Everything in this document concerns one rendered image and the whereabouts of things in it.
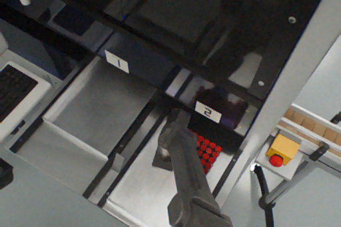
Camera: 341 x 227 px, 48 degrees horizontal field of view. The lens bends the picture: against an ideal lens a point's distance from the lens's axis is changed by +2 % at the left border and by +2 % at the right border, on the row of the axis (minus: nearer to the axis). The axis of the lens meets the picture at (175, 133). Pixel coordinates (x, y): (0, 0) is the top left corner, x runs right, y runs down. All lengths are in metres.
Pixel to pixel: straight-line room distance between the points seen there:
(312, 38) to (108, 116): 0.77
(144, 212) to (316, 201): 1.30
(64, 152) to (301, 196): 1.42
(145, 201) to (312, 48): 0.69
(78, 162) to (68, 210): 0.91
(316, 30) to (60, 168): 0.87
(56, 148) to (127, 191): 0.28
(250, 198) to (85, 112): 1.17
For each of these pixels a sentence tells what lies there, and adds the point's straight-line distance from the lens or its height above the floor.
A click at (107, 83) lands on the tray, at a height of 0.88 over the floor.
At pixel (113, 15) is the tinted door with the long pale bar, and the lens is 1.09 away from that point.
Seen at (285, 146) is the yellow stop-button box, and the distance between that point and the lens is 1.16.
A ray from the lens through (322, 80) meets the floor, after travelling 2.63.
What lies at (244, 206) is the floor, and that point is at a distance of 2.15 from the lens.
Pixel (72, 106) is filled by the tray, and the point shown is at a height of 0.88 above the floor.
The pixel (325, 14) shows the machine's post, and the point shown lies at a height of 1.54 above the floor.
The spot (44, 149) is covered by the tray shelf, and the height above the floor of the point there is 0.88.
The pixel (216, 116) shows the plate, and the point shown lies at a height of 1.03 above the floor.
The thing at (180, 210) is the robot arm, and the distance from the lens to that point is 0.60.
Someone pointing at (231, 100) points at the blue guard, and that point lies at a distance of 1.05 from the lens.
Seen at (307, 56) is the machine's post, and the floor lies 1.43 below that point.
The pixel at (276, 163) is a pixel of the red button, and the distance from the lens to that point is 1.15.
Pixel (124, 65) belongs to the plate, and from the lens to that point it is 1.24.
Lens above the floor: 2.05
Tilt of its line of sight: 66 degrees down
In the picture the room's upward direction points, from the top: 6 degrees clockwise
